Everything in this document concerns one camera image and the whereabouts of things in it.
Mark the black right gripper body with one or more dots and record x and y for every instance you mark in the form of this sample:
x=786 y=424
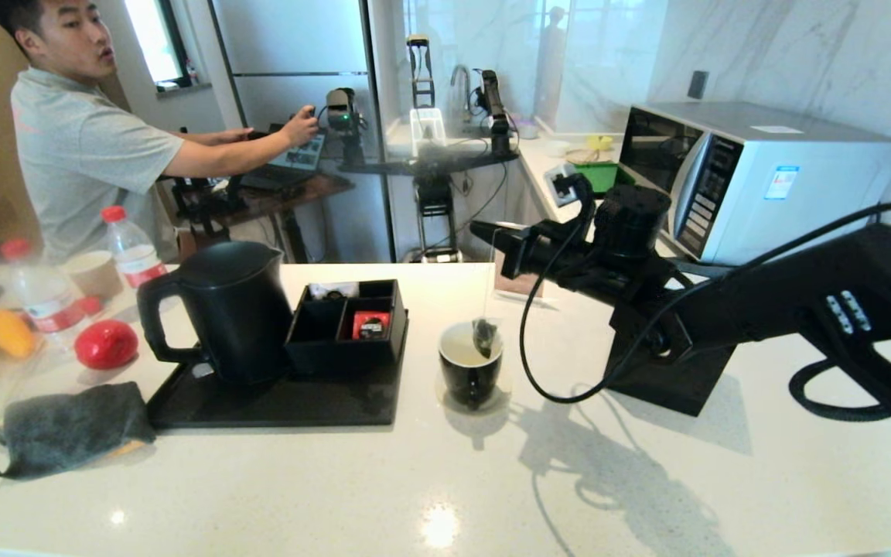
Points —
x=561 y=255

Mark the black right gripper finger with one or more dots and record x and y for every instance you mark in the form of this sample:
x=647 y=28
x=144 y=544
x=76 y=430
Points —
x=503 y=249
x=496 y=230

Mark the black electric kettle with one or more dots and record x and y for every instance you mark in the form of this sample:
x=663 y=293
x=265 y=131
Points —
x=237 y=325

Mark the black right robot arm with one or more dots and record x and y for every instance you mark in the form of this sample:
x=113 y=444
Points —
x=801 y=302

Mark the QR code sign stand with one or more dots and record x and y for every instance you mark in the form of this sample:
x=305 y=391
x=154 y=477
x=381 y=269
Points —
x=519 y=288

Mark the green tray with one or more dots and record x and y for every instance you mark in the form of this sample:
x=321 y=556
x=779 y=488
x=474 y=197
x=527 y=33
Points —
x=608 y=176

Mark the black background robot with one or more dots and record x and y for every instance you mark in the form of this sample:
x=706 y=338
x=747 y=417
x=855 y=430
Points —
x=434 y=162

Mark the yellow bowl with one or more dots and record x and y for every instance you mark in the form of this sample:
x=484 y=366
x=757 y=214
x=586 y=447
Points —
x=599 y=141

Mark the black mug white inside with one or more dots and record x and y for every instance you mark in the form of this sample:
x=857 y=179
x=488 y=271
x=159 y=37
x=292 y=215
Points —
x=465 y=379

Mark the red sachet packet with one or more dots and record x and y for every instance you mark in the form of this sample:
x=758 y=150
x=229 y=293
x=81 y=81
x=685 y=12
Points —
x=370 y=325

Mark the black tissue box white top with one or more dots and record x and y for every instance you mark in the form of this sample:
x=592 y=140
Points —
x=677 y=379

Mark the silver foil sachet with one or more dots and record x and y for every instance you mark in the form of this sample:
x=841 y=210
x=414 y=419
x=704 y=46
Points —
x=329 y=290

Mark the wooden desk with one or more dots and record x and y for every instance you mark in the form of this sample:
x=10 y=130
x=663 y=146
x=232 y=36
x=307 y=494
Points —
x=306 y=189

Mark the black compartment organizer box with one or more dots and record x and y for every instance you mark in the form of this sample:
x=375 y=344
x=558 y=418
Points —
x=337 y=356

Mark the open laptop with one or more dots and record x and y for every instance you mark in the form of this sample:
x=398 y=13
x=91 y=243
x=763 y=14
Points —
x=298 y=155

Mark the silver microwave oven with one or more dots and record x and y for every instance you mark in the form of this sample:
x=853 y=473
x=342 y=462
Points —
x=801 y=193

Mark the black serving tray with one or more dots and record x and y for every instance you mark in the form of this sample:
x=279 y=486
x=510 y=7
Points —
x=298 y=406

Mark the grey refrigerator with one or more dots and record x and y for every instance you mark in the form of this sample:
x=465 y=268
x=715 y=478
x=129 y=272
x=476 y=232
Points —
x=298 y=46

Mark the red label water bottle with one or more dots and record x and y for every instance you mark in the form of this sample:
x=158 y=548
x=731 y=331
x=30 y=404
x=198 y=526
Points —
x=43 y=298
x=134 y=251

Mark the window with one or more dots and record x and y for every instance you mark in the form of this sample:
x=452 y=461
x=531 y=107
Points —
x=153 y=39

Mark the paper cup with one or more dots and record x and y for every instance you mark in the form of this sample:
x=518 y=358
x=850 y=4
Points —
x=93 y=275

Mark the red round toy fruit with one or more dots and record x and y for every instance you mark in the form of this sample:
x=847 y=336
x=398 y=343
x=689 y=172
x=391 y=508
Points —
x=105 y=344

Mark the person in grey shirt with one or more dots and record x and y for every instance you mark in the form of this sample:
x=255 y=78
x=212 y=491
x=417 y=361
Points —
x=82 y=155

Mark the grey orange microfiber cloth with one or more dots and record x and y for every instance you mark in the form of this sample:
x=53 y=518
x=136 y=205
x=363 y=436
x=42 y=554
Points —
x=66 y=429

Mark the orange fruit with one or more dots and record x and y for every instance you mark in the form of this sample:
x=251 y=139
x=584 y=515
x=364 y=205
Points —
x=8 y=333

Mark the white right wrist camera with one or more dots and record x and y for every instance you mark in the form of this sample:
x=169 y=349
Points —
x=565 y=184

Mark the grey wall socket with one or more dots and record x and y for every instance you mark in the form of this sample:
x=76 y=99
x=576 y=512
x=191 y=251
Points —
x=697 y=85

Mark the black camera rig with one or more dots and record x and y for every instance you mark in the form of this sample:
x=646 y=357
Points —
x=206 y=197

